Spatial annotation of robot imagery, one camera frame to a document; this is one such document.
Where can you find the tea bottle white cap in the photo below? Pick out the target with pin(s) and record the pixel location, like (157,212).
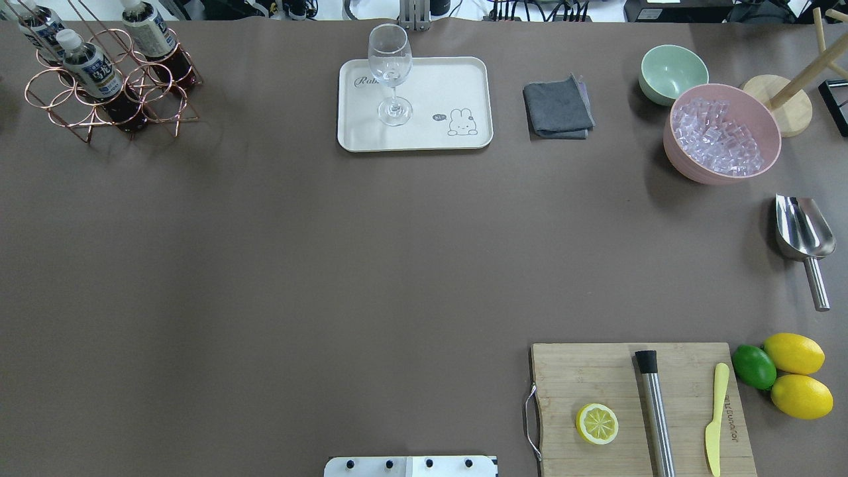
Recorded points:
(154,40)

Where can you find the copper wire bottle basket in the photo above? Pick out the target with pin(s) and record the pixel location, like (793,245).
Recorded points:
(128,77)

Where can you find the tea bottle middle basket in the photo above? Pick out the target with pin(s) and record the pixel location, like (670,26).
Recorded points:
(99,78)

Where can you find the tea bottle basket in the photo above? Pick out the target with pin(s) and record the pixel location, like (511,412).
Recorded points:
(99,78)
(40,25)

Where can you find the tea bottle far basket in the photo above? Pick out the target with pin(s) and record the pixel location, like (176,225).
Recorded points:
(40,25)

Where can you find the cream rabbit tray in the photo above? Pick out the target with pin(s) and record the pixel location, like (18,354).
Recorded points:
(450,99)

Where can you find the grey folded cloth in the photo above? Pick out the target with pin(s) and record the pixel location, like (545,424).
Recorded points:
(559,109)

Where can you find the clear wine glass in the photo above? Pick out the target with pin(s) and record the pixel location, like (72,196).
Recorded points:
(390,61)

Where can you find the bamboo cutting board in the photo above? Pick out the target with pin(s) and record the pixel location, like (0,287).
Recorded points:
(568,376)

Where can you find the half lemon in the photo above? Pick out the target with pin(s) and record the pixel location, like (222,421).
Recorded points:
(596,423)

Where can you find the steel muddler black tip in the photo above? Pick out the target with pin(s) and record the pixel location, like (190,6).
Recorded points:
(648,368)

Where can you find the green bowl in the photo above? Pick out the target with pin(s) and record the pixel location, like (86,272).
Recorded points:
(668,70)

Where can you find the clear ice cubes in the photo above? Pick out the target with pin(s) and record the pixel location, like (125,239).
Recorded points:
(722,145)

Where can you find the pink bowl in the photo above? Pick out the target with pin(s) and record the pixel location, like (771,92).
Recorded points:
(743,108)

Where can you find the yellow plastic knife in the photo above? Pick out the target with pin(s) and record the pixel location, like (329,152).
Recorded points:
(712,434)

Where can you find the green lime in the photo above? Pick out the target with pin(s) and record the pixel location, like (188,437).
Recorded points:
(754,367)

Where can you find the steel ice scoop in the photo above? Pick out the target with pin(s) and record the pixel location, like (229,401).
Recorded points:
(805,236)

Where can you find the yellow lemon upper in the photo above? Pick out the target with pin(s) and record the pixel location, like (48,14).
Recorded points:
(794,353)

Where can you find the yellow lemon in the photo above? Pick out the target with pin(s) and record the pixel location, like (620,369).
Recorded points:
(802,397)
(794,353)

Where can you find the wooden cup rack stand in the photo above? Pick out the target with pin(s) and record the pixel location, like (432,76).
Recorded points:
(785,98)

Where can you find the yellow lemon lower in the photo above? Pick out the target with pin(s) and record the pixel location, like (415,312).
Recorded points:
(802,397)

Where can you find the black metal glass holder tray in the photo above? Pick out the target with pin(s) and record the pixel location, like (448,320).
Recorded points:
(837,108)

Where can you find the aluminium frame post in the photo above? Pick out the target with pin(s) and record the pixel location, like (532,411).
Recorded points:
(415,15)

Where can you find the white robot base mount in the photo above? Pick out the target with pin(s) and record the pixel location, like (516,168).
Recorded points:
(435,465)

